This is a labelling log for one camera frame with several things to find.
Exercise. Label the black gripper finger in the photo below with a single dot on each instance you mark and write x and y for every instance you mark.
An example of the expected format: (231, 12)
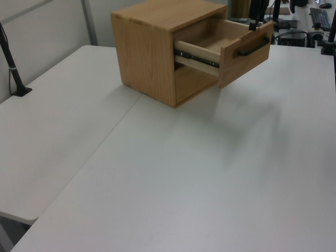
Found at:
(253, 24)

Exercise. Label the black metal drawer slide rail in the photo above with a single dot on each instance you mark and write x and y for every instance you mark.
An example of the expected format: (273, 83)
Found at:
(197, 58)

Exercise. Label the black computer mouse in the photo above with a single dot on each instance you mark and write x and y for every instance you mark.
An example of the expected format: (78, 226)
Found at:
(325, 5)

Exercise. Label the grey metal partition post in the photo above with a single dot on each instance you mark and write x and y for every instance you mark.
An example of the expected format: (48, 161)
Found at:
(89, 22)

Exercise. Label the black clamp camera stand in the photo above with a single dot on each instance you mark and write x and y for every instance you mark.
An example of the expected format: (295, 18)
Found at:
(329, 44)

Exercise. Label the black monitor stand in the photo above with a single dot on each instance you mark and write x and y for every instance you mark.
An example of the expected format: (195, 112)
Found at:
(279, 15)

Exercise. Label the wooden two-drawer cabinet body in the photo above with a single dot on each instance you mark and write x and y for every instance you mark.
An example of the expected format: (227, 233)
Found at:
(143, 50)

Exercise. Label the black computer keyboard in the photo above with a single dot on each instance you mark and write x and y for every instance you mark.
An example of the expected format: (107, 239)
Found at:
(320, 18)

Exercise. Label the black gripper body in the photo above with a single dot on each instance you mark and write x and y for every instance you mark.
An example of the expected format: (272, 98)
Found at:
(256, 9)

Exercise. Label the black camera stand pole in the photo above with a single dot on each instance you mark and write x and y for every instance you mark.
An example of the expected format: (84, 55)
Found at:
(11, 69)

